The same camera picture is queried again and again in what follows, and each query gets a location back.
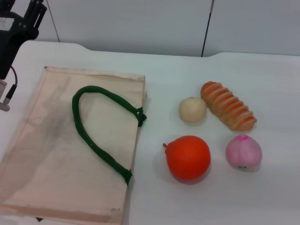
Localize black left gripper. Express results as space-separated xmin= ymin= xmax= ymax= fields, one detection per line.
xmin=0 ymin=0 xmax=48 ymax=79

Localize cream tote bag green handles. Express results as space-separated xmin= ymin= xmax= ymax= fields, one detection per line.
xmin=0 ymin=66 xmax=148 ymax=225

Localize round egg yolk pastry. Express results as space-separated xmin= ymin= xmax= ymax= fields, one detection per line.
xmin=179 ymin=97 xmax=207 ymax=122

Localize orange striped bread roll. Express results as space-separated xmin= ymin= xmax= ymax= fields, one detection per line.
xmin=200 ymin=81 xmax=258 ymax=131

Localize thin black rod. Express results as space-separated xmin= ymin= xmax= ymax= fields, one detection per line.
xmin=201 ymin=0 xmax=215 ymax=57

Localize orange red toy fruit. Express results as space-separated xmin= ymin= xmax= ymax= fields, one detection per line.
xmin=163 ymin=135 xmax=211 ymax=181

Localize pink peach bun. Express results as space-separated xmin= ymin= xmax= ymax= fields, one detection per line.
xmin=225 ymin=134 xmax=263 ymax=170

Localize black cable with metal plug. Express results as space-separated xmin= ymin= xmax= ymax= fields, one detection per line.
xmin=6 ymin=66 xmax=19 ymax=105

